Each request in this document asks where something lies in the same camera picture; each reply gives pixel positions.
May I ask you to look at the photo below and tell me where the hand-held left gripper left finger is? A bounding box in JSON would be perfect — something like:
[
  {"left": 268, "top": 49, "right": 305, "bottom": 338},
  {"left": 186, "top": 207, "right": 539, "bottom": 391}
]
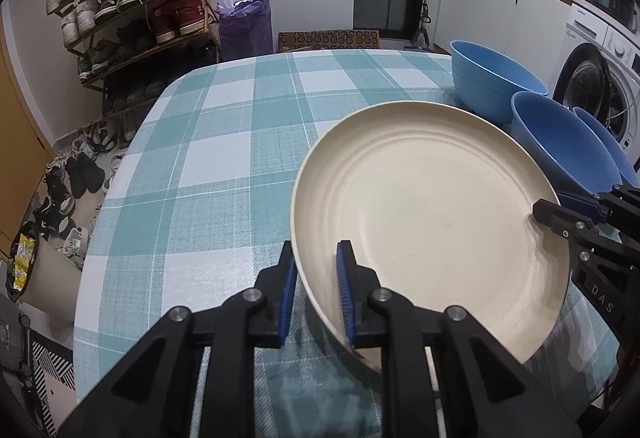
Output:
[{"left": 57, "top": 241, "right": 299, "bottom": 438}]

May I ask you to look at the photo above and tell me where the cream round plate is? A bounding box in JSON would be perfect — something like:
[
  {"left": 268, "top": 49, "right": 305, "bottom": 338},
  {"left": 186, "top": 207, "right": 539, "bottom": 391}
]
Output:
[{"left": 290, "top": 101, "right": 572, "bottom": 371}]

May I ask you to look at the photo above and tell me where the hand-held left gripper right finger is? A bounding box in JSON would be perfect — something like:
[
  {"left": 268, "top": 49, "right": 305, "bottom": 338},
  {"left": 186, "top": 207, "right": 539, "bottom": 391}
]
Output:
[{"left": 336, "top": 241, "right": 583, "bottom": 438}]

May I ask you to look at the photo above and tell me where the white kitchen counter cabinet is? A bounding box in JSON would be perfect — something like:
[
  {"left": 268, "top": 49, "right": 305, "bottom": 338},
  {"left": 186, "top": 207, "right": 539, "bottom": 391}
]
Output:
[{"left": 432, "top": 0, "right": 573, "bottom": 96}]

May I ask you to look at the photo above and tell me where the blue bowl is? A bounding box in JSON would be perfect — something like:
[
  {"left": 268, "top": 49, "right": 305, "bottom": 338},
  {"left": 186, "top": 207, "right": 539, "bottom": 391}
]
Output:
[
  {"left": 572, "top": 107, "right": 640, "bottom": 189},
  {"left": 510, "top": 91, "right": 623, "bottom": 199},
  {"left": 450, "top": 40, "right": 549, "bottom": 124}
]

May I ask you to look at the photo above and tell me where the teal checked tablecloth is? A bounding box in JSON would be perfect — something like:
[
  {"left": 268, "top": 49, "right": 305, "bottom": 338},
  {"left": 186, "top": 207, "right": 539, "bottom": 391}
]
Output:
[{"left": 74, "top": 49, "right": 621, "bottom": 438}]

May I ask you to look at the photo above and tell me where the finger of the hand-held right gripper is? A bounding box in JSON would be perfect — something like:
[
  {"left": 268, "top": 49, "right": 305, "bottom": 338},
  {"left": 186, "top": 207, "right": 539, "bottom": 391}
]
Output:
[
  {"left": 556, "top": 185, "right": 640, "bottom": 229},
  {"left": 532, "top": 199, "right": 640, "bottom": 264}
]

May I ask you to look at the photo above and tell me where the ribbed hard suitcase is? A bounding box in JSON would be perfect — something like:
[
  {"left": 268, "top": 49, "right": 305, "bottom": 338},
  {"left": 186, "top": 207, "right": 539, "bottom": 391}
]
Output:
[{"left": 0, "top": 293, "right": 33, "bottom": 369}]

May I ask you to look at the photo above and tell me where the doormat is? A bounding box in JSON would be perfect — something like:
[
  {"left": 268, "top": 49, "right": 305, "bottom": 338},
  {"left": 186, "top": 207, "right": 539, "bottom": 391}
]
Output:
[{"left": 277, "top": 31, "right": 382, "bottom": 53}]

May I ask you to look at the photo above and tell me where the wooden door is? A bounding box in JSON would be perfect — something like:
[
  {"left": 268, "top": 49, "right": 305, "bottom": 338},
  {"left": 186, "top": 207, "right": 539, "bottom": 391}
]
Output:
[{"left": 0, "top": 33, "right": 53, "bottom": 244}]

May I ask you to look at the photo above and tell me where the heap of black white shoes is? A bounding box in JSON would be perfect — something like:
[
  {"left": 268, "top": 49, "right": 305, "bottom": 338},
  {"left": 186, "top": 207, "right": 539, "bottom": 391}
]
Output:
[{"left": 30, "top": 118, "right": 131, "bottom": 264}]

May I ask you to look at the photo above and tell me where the black white patterned rug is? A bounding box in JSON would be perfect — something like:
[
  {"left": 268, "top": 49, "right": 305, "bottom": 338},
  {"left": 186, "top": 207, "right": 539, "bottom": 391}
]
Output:
[{"left": 27, "top": 338, "right": 76, "bottom": 438}]

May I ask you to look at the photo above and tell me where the white trash bin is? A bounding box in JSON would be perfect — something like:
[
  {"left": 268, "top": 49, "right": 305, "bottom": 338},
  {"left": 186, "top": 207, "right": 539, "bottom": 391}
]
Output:
[{"left": 5, "top": 221, "right": 83, "bottom": 319}]

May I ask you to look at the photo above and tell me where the purple plastic bag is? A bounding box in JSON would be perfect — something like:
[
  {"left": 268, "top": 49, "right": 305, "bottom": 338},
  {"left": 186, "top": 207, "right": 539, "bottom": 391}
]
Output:
[{"left": 216, "top": 0, "right": 273, "bottom": 59}]

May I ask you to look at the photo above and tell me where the white washing machine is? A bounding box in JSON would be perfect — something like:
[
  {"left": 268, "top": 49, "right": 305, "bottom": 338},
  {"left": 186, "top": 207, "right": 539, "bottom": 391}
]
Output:
[{"left": 547, "top": 3, "right": 640, "bottom": 154}]

